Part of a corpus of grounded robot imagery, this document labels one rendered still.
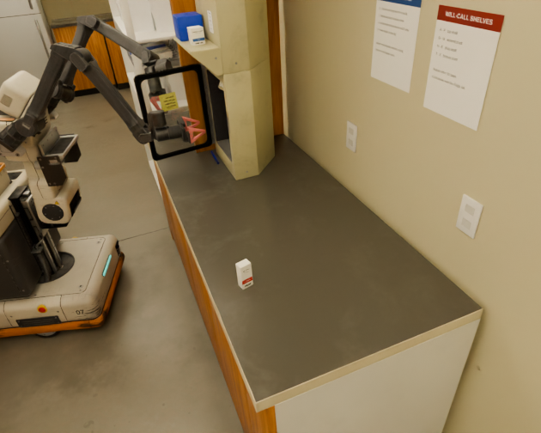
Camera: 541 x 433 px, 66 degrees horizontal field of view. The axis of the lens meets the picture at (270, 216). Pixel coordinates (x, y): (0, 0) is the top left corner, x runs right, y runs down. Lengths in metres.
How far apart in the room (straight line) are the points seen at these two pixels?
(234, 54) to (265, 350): 1.09
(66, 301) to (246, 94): 1.50
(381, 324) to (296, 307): 0.24
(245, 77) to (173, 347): 1.49
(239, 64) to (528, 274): 1.21
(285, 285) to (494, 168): 0.67
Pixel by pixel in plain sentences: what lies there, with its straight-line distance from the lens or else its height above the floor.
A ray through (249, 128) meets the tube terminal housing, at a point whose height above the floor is 1.17.
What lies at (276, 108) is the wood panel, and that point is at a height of 1.09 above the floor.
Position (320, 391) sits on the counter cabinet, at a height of 0.88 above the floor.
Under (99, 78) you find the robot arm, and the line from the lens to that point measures 1.87.
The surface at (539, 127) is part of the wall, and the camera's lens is 1.11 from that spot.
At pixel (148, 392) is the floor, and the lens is 2.33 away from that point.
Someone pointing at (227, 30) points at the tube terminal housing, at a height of 1.57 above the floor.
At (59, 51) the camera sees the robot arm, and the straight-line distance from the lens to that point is 1.90.
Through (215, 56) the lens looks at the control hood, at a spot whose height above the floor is 1.48.
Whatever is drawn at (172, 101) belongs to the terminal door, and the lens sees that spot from 1.99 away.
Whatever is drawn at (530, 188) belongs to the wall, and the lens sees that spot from 1.16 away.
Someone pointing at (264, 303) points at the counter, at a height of 0.94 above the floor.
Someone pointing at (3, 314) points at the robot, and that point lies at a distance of 2.72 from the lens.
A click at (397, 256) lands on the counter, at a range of 1.46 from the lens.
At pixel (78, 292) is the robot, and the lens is 2.55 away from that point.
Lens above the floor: 1.87
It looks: 35 degrees down
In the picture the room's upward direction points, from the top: 4 degrees counter-clockwise
